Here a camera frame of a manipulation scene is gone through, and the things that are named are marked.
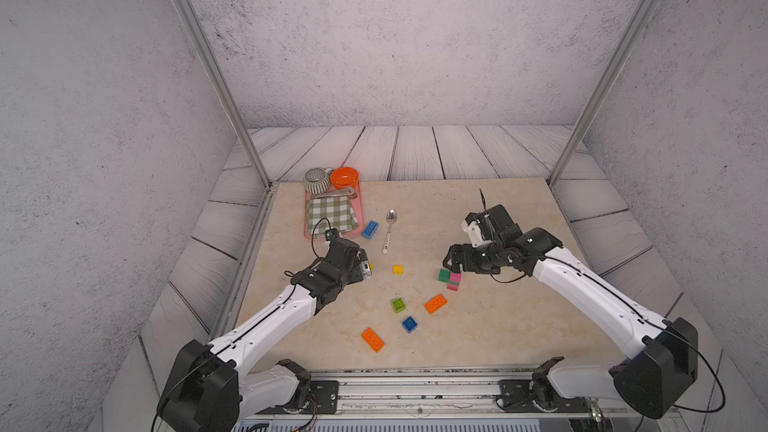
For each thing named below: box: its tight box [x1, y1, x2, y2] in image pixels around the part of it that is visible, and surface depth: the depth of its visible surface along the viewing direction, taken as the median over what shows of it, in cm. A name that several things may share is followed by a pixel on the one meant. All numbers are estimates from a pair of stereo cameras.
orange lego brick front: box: [361, 327, 386, 353], surface depth 84 cm
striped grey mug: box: [303, 167, 333, 196], surface depth 119 cm
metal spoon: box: [382, 208, 397, 254], surface depth 110 cm
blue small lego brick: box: [402, 316, 418, 334], surface depth 86 cm
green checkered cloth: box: [307, 196, 359, 238], surface depth 113 cm
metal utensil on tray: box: [311, 187, 358, 199], surface depth 117 cm
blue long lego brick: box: [362, 220, 379, 239], surface depth 107 cm
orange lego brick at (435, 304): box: [424, 294, 448, 315], surface depth 91 cm
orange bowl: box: [330, 166, 359, 190], surface depth 121 cm
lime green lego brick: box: [392, 297, 406, 314], surface depth 90 cm
